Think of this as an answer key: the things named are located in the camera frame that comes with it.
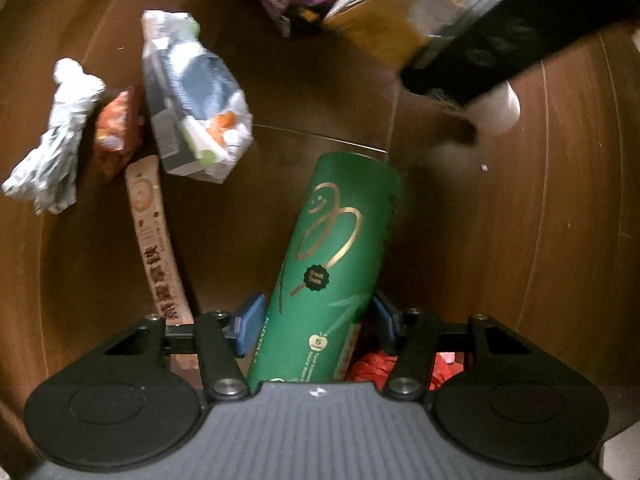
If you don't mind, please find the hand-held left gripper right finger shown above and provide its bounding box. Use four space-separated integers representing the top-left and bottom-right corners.
371 290 551 402

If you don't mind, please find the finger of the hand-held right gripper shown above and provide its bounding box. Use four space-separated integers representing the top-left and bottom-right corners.
400 0 640 111

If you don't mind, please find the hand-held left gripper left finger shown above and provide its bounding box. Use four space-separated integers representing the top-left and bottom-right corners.
92 292 266 403

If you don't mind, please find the green cylindrical tube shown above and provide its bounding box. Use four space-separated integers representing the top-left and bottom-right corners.
246 151 402 385

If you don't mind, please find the yellow drink carton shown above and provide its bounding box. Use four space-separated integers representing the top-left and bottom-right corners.
322 0 522 136

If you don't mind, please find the red net bag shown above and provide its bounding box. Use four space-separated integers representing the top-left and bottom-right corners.
347 350 466 393

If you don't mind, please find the beige stick sachet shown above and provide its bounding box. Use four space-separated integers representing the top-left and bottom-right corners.
124 156 195 326

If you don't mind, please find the small orange wrapper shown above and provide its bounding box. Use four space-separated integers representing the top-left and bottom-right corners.
94 87 146 181

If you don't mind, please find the blue white crumpled wrapper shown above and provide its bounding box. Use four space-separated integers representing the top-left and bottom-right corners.
141 9 253 185

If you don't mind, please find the crumpled silver wrapper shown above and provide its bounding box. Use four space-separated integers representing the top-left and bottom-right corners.
1 57 107 216

